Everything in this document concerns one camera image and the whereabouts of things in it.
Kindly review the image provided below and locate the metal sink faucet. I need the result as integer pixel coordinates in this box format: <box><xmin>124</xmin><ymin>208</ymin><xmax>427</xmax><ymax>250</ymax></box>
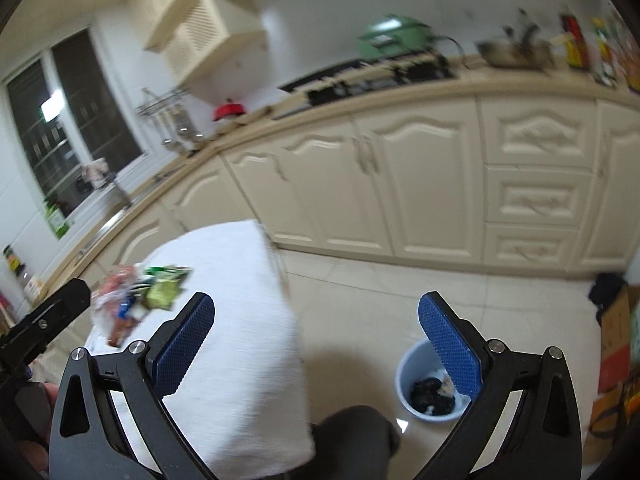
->
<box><xmin>107</xmin><ymin>172</ymin><xmax>133</xmax><ymax>208</ymax></box>

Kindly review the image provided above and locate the cream wall cabinet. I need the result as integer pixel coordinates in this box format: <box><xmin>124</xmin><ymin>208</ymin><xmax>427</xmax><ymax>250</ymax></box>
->
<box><xmin>145</xmin><ymin>0</ymin><xmax>268</xmax><ymax>86</ymax></box>

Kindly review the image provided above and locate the person's left hand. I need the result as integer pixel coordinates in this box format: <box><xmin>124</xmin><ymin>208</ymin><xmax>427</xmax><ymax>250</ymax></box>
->
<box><xmin>20</xmin><ymin>381</ymin><xmax>60</xmax><ymax>468</ymax></box>

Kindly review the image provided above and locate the yellow label sauce bottle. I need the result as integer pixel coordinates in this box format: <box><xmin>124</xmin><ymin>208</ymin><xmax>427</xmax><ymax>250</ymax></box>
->
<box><xmin>592</xmin><ymin>17</ymin><xmax>617</xmax><ymax>86</ymax></box>

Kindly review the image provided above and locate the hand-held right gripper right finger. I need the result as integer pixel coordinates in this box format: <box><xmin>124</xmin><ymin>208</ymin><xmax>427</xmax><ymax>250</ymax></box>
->
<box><xmin>410</xmin><ymin>291</ymin><xmax>583</xmax><ymax>480</ymax></box>

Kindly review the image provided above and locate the cream kitchen base cabinet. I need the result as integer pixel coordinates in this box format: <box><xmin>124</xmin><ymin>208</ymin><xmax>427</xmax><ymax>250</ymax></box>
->
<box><xmin>45</xmin><ymin>92</ymin><xmax>640</xmax><ymax>281</ymax></box>

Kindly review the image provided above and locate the person's leg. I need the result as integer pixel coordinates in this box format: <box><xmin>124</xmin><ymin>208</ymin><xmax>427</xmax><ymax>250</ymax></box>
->
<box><xmin>307</xmin><ymin>405</ymin><xmax>401</xmax><ymax>480</ymax></box>

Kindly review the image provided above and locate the black gas stove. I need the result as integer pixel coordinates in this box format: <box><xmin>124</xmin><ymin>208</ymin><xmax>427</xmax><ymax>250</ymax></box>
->
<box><xmin>280</xmin><ymin>55</ymin><xmax>458</xmax><ymax>106</ymax></box>

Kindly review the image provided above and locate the green snack packet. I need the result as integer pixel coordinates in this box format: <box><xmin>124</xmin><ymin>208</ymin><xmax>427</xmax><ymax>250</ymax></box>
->
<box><xmin>144</xmin><ymin>265</ymin><xmax>194</xmax><ymax>311</ymax></box>

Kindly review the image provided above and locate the green cooking pot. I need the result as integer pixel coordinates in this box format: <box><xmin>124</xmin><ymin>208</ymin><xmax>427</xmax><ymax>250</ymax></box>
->
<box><xmin>356</xmin><ymin>14</ymin><xmax>441</xmax><ymax>58</ymax></box>

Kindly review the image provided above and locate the red kitchen pot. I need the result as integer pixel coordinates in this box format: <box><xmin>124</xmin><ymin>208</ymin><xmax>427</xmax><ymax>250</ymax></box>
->
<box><xmin>212</xmin><ymin>99</ymin><xmax>248</xmax><ymax>122</ymax></box>

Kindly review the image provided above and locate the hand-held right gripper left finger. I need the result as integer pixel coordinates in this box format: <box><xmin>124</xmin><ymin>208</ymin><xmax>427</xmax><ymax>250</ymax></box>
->
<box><xmin>47</xmin><ymin>291</ymin><xmax>217</xmax><ymax>480</ymax></box>

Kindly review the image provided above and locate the red label sauce bottle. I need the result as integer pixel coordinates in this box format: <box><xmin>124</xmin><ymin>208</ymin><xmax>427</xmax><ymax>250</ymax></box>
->
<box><xmin>560</xmin><ymin>7</ymin><xmax>591</xmax><ymax>68</ymax></box>

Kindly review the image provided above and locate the brown cardboard box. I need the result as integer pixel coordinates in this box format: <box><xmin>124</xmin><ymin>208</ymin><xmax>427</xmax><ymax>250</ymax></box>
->
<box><xmin>597</xmin><ymin>282</ymin><xmax>640</xmax><ymax>396</ymax></box>

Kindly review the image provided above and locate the hanging metal ladle rack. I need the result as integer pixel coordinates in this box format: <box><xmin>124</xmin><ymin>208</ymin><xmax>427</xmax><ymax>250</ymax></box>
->
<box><xmin>136</xmin><ymin>87</ymin><xmax>201</xmax><ymax>153</ymax></box>

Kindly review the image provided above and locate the dark kitchen window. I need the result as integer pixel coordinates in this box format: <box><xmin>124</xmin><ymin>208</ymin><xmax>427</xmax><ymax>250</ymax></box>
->
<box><xmin>5</xmin><ymin>27</ymin><xmax>146</xmax><ymax>216</ymax></box>

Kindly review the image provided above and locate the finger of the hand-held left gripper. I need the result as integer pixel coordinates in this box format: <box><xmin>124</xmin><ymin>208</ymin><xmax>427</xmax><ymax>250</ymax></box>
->
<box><xmin>0</xmin><ymin>278</ymin><xmax>92</xmax><ymax>378</ymax></box>

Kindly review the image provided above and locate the pink cloth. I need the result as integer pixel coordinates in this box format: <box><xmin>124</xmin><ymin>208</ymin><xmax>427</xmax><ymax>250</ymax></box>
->
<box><xmin>82</xmin><ymin>157</ymin><xmax>111</xmax><ymax>191</ymax></box>

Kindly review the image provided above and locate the white towel-covered table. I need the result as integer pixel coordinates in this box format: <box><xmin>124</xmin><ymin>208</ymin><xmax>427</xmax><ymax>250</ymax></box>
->
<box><xmin>84</xmin><ymin>220</ymin><xmax>315</xmax><ymax>471</ymax></box>

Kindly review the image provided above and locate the green dish soap bottle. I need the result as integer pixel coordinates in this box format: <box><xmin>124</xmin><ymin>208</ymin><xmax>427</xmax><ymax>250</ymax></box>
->
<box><xmin>44</xmin><ymin>200</ymin><xmax>68</xmax><ymax>238</ymax></box>

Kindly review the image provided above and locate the red printed plastic wrapper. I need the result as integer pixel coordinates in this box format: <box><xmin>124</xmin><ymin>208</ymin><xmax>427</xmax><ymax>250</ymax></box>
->
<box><xmin>92</xmin><ymin>267</ymin><xmax>151</xmax><ymax>348</ymax></box>

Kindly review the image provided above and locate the dark crumpled bag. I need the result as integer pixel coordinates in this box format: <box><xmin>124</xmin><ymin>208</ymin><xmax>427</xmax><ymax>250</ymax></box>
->
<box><xmin>411</xmin><ymin>372</ymin><xmax>457</xmax><ymax>416</ymax></box>

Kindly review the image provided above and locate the black bag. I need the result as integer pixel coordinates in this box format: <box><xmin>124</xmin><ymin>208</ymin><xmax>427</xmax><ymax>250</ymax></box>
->
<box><xmin>589</xmin><ymin>272</ymin><xmax>628</xmax><ymax>311</ymax></box>

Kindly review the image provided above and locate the brown paper bag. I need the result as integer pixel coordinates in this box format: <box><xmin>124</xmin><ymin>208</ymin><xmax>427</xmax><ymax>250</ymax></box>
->
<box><xmin>587</xmin><ymin>385</ymin><xmax>632</xmax><ymax>466</ymax></box>

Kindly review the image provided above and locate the light blue plastic bin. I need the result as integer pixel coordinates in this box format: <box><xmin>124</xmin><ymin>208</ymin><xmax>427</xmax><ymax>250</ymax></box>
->
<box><xmin>396</xmin><ymin>340</ymin><xmax>473</xmax><ymax>423</ymax></box>

